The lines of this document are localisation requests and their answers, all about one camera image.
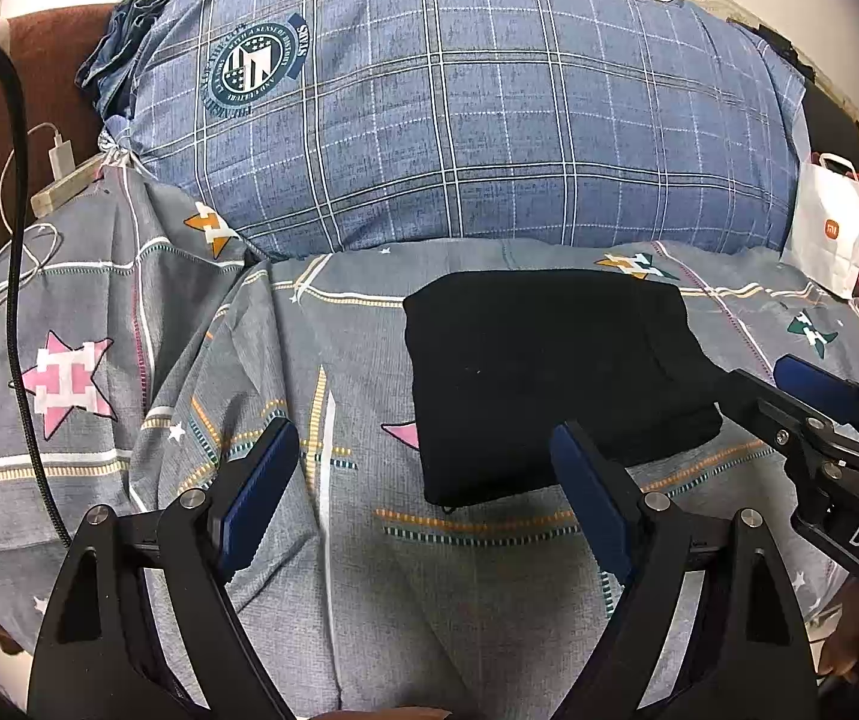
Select white charger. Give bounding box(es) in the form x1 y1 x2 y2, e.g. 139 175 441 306
47 133 80 179

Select blue denim cloth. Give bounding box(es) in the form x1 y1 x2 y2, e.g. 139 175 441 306
76 0 200 121

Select dark cloth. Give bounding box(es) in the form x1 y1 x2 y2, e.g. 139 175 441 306
744 22 859 175

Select beige power strip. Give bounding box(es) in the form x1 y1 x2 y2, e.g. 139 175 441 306
31 157 110 215

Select white cable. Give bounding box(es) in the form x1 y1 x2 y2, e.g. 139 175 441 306
0 122 65 362

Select black cable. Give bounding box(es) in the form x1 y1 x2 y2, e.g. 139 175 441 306
0 37 74 550

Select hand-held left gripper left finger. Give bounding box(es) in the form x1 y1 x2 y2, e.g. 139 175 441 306
26 418 302 720

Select blue plaid pillow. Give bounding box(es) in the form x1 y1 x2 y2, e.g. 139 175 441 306
100 0 809 263

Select grey patterned bed sheet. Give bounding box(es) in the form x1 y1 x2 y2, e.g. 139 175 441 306
0 165 859 720

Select white paper bag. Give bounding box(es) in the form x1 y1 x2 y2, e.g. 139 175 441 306
780 152 859 299

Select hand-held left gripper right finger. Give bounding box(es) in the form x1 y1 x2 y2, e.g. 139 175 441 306
549 421 824 720

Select black pants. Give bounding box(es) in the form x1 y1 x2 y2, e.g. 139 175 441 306
403 268 725 507

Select person's right hand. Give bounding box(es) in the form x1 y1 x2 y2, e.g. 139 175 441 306
821 600 859 682

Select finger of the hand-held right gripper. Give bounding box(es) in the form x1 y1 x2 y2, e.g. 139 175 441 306
713 367 851 479
772 354 859 451

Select brown headboard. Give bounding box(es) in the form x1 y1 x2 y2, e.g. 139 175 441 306
0 4 119 271

